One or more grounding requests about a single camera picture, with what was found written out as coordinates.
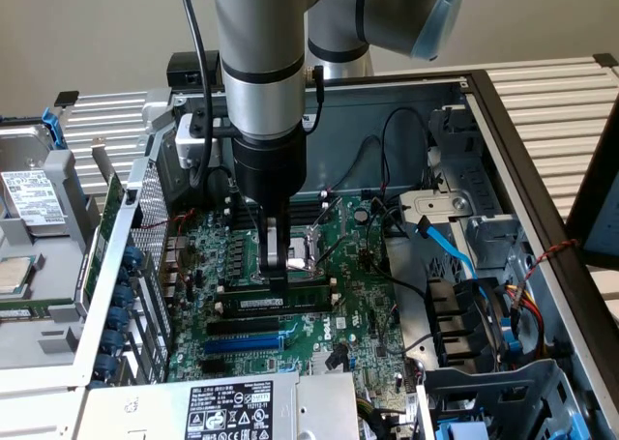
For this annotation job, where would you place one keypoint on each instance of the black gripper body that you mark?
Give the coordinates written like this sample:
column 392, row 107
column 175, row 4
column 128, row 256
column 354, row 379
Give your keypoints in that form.
column 271, row 169

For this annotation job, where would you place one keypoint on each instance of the green RAM stick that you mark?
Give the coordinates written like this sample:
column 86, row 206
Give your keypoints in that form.
column 304, row 299
column 24, row 313

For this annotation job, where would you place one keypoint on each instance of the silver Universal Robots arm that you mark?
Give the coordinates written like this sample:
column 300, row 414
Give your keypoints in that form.
column 263, row 48

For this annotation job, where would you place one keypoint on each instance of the RAM slot white latches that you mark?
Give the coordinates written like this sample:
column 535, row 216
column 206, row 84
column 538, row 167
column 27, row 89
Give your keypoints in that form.
column 304, row 216
column 218, row 307
column 309, row 283
column 304, row 204

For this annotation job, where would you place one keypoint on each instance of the CPU socket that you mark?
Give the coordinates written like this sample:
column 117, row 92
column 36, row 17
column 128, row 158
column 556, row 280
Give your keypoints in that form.
column 300, row 246

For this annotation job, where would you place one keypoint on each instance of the metal socket cover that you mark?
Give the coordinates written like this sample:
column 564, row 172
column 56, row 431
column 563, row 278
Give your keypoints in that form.
column 342, row 217

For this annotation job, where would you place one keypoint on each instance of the long black expansion slot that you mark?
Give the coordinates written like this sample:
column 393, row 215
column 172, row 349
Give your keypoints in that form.
column 242, row 327

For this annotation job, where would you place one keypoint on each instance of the round coin cell battery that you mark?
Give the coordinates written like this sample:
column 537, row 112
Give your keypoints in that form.
column 361, row 214

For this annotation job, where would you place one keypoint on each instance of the green Dell motherboard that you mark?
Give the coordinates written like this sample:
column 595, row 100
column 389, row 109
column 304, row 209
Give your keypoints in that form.
column 360, row 285

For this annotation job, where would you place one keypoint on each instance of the open metal PC case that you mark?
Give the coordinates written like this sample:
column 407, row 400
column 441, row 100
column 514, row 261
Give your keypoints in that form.
column 348, row 101

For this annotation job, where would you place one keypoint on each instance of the blue expansion slot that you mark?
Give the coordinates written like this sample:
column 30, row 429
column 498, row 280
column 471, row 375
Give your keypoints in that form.
column 242, row 346

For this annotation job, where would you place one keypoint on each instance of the silver chipset heatsink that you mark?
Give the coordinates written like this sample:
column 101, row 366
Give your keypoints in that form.
column 319, row 362

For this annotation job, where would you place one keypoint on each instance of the black box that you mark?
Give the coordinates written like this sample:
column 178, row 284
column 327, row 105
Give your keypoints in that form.
column 181, row 67

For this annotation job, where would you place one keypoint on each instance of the short black expansion slot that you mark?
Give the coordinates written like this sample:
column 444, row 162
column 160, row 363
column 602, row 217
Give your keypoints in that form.
column 213, row 367

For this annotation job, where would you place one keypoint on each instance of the blue card retention clip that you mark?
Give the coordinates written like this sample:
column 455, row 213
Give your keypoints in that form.
column 117, row 319
column 111, row 343
column 105, row 368
column 123, row 296
column 130, row 261

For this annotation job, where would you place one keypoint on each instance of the green graphics card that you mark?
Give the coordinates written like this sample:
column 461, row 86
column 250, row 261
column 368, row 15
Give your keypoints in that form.
column 114, row 193

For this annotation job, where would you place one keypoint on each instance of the grey power supply unit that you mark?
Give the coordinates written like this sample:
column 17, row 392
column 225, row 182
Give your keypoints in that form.
column 319, row 406

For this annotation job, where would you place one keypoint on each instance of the black fan shroud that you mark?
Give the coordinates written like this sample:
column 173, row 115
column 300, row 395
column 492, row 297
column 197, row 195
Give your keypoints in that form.
column 450, row 309

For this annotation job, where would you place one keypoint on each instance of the silver metal disk bay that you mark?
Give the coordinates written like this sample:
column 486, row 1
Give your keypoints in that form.
column 483, row 179

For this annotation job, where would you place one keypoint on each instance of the black table end cap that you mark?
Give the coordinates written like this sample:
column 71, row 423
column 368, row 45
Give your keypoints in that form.
column 67, row 98
column 604, row 60

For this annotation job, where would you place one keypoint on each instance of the grey drive tray assembly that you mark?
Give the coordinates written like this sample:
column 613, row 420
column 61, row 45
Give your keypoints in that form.
column 58, row 266

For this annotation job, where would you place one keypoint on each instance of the blue disk caddy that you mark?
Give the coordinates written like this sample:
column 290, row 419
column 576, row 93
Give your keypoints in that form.
column 53, row 126

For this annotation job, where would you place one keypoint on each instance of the silver hard disk white label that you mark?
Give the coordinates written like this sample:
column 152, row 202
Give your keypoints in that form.
column 34, row 198

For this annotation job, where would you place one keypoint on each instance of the blue plastic fan clip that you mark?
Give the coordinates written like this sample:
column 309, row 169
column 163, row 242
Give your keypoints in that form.
column 511, row 345

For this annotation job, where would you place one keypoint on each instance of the silver CPU chip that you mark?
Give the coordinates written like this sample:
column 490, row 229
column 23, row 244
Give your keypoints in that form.
column 14, row 275

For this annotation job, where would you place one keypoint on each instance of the dark grey drive cage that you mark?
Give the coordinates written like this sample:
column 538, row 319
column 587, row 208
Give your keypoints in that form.
column 508, row 387

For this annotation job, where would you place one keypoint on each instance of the black framed panel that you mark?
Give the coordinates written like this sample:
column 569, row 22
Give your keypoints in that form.
column 595, row 169

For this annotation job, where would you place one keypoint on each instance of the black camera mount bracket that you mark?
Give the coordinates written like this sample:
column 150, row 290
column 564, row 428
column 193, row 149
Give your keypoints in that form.
column 225, row 126

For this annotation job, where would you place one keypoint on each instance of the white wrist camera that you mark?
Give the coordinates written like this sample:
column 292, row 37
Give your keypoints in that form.
column 189, row 142

